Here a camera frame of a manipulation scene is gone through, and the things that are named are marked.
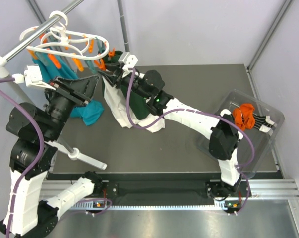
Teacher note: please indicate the white clip hanger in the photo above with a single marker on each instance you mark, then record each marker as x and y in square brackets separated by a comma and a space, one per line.
[80, 47]

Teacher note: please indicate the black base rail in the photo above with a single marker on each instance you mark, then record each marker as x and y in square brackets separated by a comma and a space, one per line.
[151, 189]

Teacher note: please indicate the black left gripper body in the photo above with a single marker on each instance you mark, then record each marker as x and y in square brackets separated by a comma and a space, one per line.
[63, 100]

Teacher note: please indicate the black white striped sock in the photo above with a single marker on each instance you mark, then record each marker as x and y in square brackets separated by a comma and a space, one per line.
[225, 112]

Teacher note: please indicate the white and green shirt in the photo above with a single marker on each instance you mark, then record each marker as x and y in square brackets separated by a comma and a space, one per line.
[124, 106]

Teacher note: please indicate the clear plastic bin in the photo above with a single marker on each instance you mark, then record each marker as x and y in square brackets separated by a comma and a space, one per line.
[262, 142]

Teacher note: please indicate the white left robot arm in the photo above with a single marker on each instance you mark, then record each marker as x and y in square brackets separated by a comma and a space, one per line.
[31, 156]

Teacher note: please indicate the grey metal clothes rack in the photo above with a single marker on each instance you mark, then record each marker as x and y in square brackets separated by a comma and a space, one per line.
[29, 37]

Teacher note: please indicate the teal cloth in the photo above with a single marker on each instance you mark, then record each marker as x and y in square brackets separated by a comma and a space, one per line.
[90, 113]

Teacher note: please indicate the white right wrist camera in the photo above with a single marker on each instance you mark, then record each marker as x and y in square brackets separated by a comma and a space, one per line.
[128, 61]

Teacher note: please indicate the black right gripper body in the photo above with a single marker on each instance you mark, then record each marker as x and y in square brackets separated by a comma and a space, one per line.
[137, 88]

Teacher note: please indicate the orange sock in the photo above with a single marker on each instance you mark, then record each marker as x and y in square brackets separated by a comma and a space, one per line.
[238, 118]
[247, 111]

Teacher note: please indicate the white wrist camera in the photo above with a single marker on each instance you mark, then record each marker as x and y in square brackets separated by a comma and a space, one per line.
[32, 78]
[128, 61]

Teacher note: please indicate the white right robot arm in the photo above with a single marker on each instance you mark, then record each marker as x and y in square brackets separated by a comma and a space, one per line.
[222, 133]

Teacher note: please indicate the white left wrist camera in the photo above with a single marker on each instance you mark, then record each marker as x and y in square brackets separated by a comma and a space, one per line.
[32, 78]

